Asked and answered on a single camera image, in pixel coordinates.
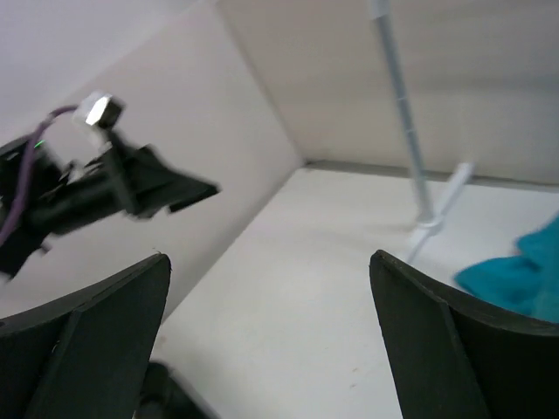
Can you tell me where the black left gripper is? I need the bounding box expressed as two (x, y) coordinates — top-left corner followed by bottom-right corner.
(1, 131), (221, 279)

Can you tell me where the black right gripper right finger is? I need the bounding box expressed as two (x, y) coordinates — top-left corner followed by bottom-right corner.
(369, 251), (558, 418)

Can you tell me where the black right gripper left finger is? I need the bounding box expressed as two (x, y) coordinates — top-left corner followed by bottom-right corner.
(1, 253), (170, 418)

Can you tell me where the teal t shirt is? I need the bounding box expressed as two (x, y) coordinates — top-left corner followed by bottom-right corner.
(455, 218), (558, 323)

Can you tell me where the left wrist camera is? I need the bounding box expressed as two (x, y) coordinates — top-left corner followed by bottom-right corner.
(72, 91), (126, 130)

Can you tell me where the white metal clothes rack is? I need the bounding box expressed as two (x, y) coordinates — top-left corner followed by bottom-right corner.
(368, 0), (474, 264)

